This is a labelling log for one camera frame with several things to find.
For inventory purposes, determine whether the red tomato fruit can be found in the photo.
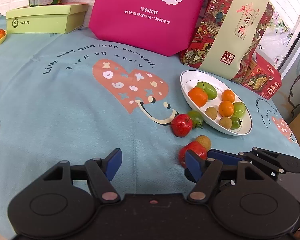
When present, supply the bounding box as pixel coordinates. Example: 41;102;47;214
178;141;207;168

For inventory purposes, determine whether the brown longan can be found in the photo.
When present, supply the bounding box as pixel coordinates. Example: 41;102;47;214
205;106;218;120
195;135;212;151
219;117;232;129

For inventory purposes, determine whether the green round fruit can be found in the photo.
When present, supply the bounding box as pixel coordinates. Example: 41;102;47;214
233;101;246;119

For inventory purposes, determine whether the red apple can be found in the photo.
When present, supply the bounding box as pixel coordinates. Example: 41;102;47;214
171;114;193;138

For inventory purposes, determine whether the orange tangerine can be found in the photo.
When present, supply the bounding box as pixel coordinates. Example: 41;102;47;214
218;100;235;117

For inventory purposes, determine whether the small orange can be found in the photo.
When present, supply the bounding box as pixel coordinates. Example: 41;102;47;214
221;89;236;103

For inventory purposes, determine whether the large green oval fruit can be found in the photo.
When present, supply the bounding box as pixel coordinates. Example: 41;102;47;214
196;82;218;100

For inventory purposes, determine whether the orange with stem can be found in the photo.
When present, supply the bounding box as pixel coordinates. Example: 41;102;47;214
188;87;208;107

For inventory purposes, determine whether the red cracker box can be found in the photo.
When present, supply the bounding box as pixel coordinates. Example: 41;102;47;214
241;53;282;100

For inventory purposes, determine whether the light blue printed tablecloth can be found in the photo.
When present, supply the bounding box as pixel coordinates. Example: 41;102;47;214
0;28;300;238

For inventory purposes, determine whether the white ceramic plate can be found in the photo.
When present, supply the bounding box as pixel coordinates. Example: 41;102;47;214
179;70;253;136

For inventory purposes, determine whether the white floral plastic bag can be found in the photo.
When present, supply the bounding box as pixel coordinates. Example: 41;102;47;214
257;0;300;68

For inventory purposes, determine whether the red patterned gift bag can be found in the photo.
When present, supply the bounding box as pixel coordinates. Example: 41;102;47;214
180;0;274;83

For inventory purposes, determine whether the light green shoe box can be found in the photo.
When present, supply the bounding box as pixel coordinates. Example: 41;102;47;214
6;4;89;34

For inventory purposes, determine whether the magenta tote bag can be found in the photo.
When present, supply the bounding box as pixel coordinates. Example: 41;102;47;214
89;0;204;56

